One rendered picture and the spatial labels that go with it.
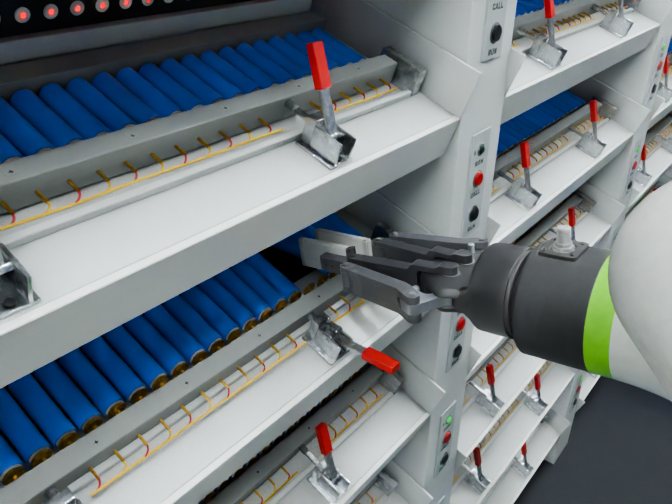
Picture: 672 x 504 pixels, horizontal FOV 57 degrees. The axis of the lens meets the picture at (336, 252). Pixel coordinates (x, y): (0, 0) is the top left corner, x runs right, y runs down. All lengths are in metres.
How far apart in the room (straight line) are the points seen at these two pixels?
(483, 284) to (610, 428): 1.49
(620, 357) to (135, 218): 0.33
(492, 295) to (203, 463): 0.26
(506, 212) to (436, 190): 0.23
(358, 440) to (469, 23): 0.48
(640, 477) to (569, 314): 1.42
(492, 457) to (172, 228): 1.03
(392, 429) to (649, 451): 1.22
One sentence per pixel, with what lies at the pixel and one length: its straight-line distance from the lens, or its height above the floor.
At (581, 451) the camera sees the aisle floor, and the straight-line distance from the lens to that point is 1.87.
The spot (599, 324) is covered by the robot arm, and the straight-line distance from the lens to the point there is 0.46.
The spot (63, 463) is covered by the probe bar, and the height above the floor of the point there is 0.95.
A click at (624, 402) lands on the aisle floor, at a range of 2.07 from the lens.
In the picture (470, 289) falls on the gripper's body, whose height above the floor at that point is 1.02.
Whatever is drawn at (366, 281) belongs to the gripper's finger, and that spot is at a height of 1.00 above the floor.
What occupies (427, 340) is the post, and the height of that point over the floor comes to 0.81.
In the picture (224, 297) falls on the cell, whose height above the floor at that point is 0.96.
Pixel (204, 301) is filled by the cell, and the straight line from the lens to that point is 0.59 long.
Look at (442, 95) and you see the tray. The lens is 0.65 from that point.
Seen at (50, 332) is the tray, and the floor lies 1.08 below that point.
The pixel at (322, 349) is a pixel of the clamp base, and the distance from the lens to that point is 0.60.
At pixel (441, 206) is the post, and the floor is 1.00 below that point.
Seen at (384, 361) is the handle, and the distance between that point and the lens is 0.56.
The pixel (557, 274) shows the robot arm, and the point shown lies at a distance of 0.47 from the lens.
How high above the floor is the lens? 1.29
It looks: 29 degrees down
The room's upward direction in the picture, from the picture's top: straight up
